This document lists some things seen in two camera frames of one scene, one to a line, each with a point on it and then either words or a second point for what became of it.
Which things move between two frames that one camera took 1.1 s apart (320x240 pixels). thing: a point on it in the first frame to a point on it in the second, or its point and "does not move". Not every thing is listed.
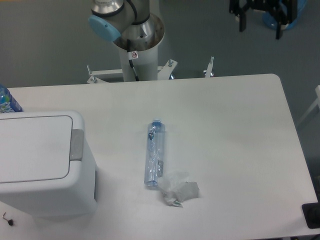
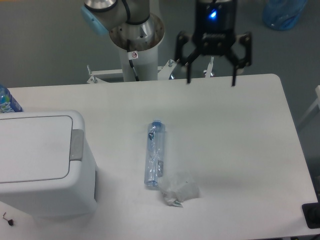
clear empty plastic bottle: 154,153 does not move
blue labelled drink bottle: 8,104 does not move
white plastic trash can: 47,167 does not move
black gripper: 282,9 to 215,35
